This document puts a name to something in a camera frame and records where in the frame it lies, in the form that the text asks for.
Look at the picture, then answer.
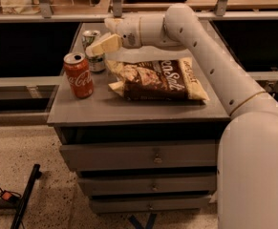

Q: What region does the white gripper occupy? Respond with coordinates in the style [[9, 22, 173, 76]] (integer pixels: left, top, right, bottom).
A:
[[85, 17, 142, 57]]

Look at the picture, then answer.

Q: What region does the green white 7up can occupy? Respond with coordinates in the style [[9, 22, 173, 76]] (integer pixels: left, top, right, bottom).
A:
[[82, 30, 106, 73]]

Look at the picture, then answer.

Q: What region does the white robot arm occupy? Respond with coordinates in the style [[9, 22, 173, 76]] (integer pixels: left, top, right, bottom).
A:
[[86, 4, 278, 229]]

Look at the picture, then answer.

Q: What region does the red coke can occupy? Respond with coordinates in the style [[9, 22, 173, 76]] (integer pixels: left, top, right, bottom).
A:
[[63, 52, 94, 98]]

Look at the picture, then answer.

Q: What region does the brown sea salt chip bag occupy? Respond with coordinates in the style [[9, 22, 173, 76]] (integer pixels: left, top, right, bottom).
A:
[[107, 57, 209, 100]]

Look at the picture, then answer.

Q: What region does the grey drawer cabinet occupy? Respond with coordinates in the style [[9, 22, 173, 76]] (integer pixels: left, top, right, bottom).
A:
[[47, 20, 232, 216]]

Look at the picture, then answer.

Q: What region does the black stand leg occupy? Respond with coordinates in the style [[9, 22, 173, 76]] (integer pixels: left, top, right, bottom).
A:
[[11, 164, 42, 229]]

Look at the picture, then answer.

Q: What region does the metal railing frame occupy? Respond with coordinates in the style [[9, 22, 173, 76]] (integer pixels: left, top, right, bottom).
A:
[[0, 0, 278, 23]]

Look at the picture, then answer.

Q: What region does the orange cable clip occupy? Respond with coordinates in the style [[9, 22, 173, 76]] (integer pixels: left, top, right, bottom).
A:
[[0, 190, 21, 204]]

